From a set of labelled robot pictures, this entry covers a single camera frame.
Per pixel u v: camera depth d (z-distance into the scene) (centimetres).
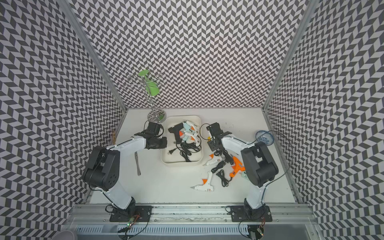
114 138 102
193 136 99
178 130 102
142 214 73
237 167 87
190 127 103
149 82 91
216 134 75
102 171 47
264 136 99
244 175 84
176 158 93
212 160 89
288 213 75
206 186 80
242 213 72
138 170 87
